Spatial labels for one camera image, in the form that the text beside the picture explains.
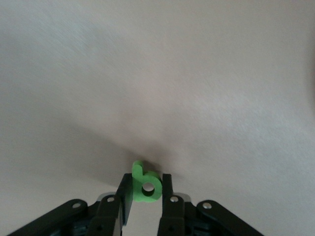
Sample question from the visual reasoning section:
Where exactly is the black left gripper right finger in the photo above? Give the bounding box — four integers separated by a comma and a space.
157, 173, 265, 236

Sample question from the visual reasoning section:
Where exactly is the green small letter b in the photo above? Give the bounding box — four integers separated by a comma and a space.
131, 160, 163, 204

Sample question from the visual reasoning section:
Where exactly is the brown table mat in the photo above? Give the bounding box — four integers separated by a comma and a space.
0, 0, 315, 236

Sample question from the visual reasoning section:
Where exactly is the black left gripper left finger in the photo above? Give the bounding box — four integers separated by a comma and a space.
7, 173, 135, 236

